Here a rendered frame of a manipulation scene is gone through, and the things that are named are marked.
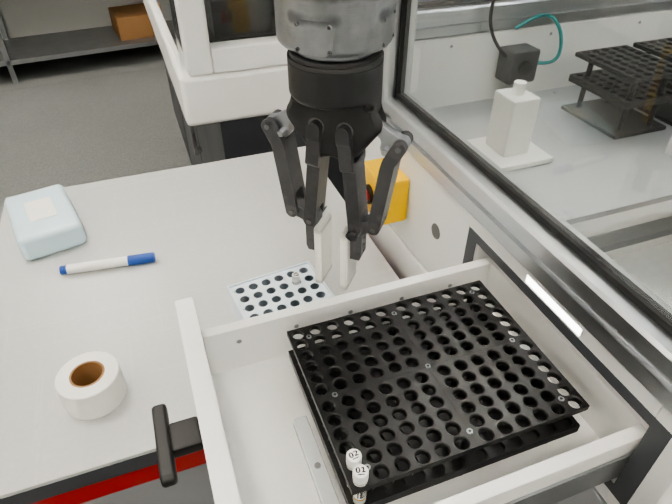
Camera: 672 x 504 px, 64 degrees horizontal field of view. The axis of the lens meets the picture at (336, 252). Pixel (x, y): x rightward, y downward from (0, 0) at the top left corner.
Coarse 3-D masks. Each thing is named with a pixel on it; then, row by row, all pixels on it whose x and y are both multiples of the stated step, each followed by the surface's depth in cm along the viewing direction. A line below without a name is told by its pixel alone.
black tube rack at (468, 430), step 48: (480, 288) 59; (384, 336) 53; (432, 336) 53; (480, 336) 53; (528, 336) 53; (336, 384) 52; (384, 384) 49; (432, 384) 49; (480, 384) 49; (528, 384) 49; (384, 432) 48; (432, 432) 45; (480, 432) 46; (528, 432) 49; (384, 480) 42; (432, 480) 45
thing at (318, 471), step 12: (300, 420) 52; (300, 432) 51; (312, 432) 51; (300, 444) 50; (312, 444) 50; (312, 456) 49; (312, 468) 48; (324, 468) 48; (312, 480) 48; (324, 480) 47; (324, 492) 46
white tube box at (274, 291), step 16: (272, 272) 77; (288, 272) 77; (304, 272) 79; (240, 288) 75; (256, 288) 76; (272, 288) 75; (288, 288) 74; (304, 288) 75; (320, 288) 74; (240, 304) 72; (256, 304) 72; (272, 304) 72; (288, 304) 72
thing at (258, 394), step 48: (384, 288) 60; (432, 288) 62; (240, 336) 56; (336, 336) 61; (240, 384) 57; (288, 384) 57; (576, 384) 53; (240, 432) 52; (288, 432) 52; (576, 432) 52; (624, 432) 46; (240, 480) 48; (288, 480) 48; (336, 480) 48; (480, 480) 48; (528, 480) 42; (576, 480) 45
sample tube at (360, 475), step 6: (354, 468) 41; (360, 468) 41; (366, 468) 41; (354, 474) 41; (360, 474) 41; (366, 474) 41; (354, 480) 41; (360, 480) 41; (366, 480) 41; (360, 486) 41; (366, 492) 43; (354, 498) 43; (360, 498) 42
